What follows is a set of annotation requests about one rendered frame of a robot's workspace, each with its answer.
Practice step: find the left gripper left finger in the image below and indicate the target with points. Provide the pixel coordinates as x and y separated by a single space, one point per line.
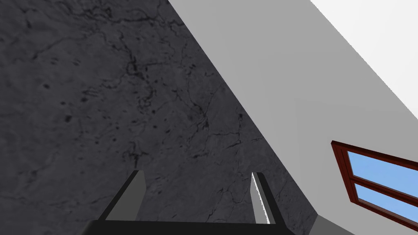
127 200

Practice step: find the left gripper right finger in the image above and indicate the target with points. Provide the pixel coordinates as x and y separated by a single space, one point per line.
263 202

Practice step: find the red-brown framed window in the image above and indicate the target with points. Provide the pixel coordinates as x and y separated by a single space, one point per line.
382 182

